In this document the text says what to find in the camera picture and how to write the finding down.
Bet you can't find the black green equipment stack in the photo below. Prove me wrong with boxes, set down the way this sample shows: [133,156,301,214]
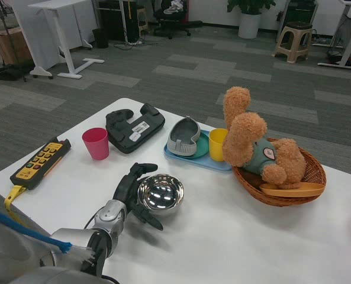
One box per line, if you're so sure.
[277,0,318,43]

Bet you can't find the black office chair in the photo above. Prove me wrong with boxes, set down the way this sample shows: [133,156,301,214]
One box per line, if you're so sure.
[153,0,204,40]

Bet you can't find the brown wooden box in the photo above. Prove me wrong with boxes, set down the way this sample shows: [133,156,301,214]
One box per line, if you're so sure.
[0,28,34,66]

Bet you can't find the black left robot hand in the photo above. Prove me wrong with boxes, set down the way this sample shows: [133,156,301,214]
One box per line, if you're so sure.
[112,162,164,231]

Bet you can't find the grey shoe shaped dish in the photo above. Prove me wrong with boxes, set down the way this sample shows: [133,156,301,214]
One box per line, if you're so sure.
[166,116,202,158]

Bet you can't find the light blue plastic tray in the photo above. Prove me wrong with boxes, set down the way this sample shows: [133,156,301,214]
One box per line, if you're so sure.
[163,129,233,172]

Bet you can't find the black floor bag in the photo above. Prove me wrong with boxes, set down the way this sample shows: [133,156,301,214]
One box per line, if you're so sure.
[0,63,36,82]

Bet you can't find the yellow black remote control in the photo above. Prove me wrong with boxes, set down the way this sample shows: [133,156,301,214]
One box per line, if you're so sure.
[9,137,72,191]

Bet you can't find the green plant in white pot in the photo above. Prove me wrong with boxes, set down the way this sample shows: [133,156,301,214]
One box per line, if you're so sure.
[227,0,277,40]

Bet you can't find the shiny metal bowl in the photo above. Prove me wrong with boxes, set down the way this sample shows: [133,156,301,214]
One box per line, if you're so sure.
[137,173,186,220]

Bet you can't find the black game controller case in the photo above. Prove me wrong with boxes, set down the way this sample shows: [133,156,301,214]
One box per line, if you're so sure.
[105,102,166,155]

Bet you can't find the white power strip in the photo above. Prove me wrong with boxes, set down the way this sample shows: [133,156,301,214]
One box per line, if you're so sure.
[114,38,145,50]

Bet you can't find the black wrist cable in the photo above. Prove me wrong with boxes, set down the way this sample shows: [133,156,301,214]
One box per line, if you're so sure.
[82,217,98,231]

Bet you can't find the crumpled white clothes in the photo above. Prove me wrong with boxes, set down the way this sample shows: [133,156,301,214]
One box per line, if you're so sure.
[163,0,185,15]

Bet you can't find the grey robot torso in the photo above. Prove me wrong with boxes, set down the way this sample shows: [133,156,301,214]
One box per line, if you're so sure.
[12,264,120,284]

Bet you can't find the yellow remote strap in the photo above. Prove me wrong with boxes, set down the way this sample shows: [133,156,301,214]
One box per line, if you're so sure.
[4,185,28,229]

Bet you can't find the white panel standing desk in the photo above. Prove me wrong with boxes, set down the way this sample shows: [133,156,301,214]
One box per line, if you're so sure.
[12,0,106,79]

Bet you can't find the beige plastic stool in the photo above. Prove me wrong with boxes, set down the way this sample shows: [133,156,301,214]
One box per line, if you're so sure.
[272,22,314,64]

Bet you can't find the black computer tower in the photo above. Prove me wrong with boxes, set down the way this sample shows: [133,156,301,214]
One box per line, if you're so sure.
[98,0,141,43]

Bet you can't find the yellow plastic cup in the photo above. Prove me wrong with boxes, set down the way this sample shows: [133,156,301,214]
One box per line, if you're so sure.
[208,128,230,163]

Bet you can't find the orange plastic plate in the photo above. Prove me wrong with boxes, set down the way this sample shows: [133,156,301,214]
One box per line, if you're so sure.
[259,182,325,197]

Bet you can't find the black trash can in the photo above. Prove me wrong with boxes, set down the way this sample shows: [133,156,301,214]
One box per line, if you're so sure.
[92,28,110,49]

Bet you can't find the black tripod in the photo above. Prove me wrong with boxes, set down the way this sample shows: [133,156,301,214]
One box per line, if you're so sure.
[0,0,28,82]

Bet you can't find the round wicker basket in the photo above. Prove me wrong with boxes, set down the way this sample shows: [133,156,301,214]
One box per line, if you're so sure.
[231,138,328,208]

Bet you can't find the pink plastic cup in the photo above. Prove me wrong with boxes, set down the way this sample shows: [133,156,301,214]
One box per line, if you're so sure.
[82,127,110,162]

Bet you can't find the small brown plastic stool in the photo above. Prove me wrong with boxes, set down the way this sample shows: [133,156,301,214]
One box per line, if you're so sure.
[136,7,150,32]

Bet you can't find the blue rope with frayed end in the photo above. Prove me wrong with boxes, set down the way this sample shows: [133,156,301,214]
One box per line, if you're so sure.
[0,206,73,254]

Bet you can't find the brown teddy bear plush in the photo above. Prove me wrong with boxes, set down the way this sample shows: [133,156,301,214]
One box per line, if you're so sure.
[222,86,307,191]

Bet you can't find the green plastic plate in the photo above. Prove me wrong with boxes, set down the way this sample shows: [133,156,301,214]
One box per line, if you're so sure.
[182,131,211,160]

